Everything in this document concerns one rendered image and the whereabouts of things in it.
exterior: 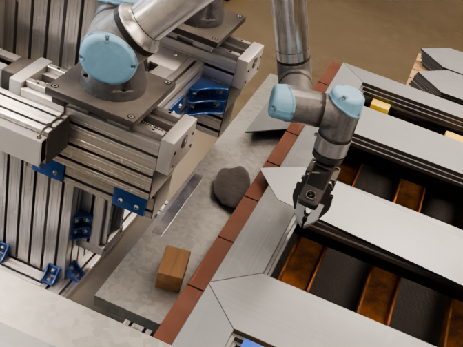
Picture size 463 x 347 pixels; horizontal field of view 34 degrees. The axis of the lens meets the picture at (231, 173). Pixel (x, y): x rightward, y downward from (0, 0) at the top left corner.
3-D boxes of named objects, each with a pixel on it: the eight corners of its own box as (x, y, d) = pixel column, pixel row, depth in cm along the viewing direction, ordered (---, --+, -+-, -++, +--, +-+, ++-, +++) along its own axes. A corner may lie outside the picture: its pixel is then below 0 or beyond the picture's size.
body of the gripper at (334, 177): (335, 188, 177) (350, 146, 170) (326, 208, 171) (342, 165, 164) (304, 176, 179) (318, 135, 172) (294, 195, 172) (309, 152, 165)
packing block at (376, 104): (387, 113, 247) (391, 103, 245) (384, 120, 243) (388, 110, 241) (370, 107, 249) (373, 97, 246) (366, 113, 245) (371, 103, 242)
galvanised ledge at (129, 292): (320, 99, 272) (322, 92, 270) (172, 340, 168) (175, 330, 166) (268, 80, 275) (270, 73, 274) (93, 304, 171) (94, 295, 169)
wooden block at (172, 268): (163, 259, 184) (167, 244, 181) (187, 266, 184) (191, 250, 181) (153, 287, 175) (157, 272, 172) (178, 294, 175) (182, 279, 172)
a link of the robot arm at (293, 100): (266, 98, 168) (314, 108, 169) (266, 124, 159) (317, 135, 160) (275, 67, 164) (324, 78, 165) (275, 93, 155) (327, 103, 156)
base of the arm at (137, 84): (67, 85, 170) (71, 46, 164) (100, 60, 182) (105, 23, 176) (127, 109, 167) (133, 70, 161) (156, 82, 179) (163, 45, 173)
